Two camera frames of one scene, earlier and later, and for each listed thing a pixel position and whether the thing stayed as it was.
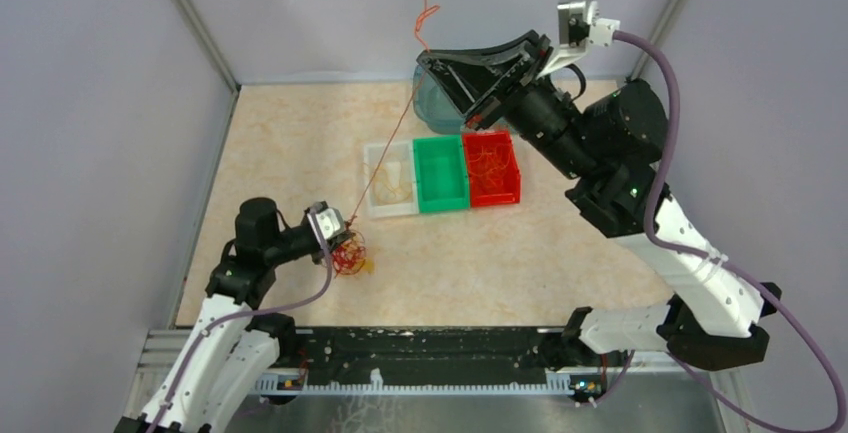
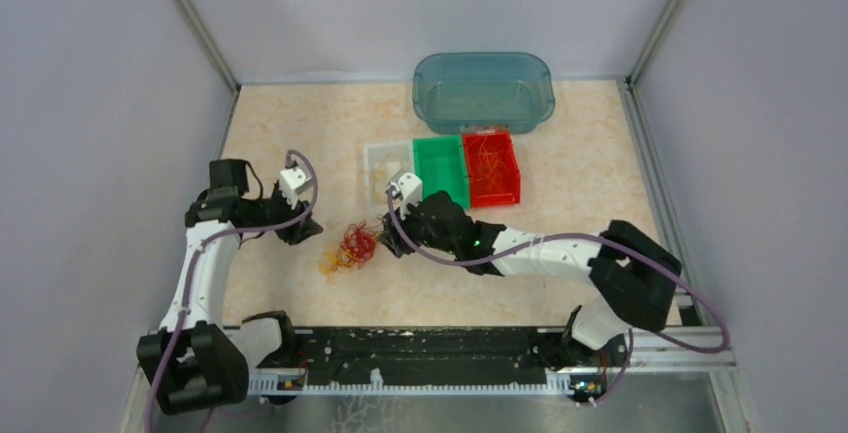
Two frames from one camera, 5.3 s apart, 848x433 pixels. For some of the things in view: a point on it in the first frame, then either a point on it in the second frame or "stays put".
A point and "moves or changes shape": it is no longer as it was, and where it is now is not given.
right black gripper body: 536,110 -> 418,230
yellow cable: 384,190 stays put
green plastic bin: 441,174 stays put
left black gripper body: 294,243 -> 273,210
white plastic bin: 393,190 stays put
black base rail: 448,360 stays put
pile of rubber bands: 349,257 moves or changes shape
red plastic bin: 494,175 stays put
